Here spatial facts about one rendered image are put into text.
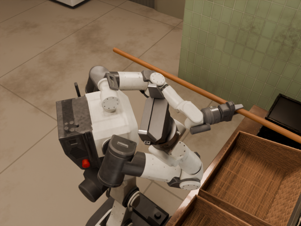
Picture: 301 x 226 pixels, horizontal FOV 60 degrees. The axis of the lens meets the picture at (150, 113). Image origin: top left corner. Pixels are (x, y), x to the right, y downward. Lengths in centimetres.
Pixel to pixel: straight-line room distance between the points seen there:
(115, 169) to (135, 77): 50
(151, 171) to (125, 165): 10
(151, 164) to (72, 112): 37
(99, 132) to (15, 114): 233
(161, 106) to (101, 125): 42
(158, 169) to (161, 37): 327
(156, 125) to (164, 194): 179
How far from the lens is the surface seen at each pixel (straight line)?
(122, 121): 99
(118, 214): 185
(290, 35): 251
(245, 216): 157
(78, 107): 107
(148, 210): 210
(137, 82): 124
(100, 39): 410
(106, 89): 95
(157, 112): 62
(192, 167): 91
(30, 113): 318
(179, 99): 127
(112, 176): 93
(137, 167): 92
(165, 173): 96
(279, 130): 135
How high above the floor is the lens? 215
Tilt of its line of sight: 48 degrees down
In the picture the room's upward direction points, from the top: straight up
